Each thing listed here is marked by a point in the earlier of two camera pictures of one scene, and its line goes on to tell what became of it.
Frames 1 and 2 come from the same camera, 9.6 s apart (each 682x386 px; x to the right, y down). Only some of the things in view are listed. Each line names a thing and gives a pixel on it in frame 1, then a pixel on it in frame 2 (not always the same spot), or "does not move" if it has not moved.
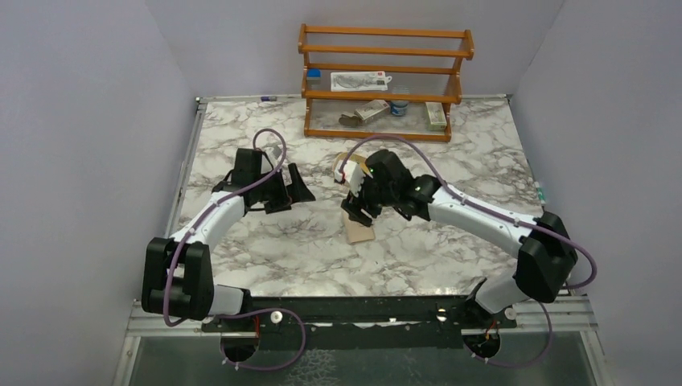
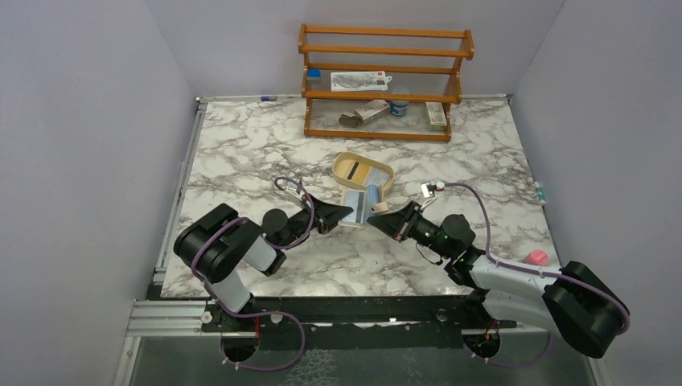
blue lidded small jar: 398,108 does not move
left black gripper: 297,191 → 327,215
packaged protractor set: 359,81 does not move
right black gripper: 374,211 → 395,224
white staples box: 371,108 does not move
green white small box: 437,121 does not move
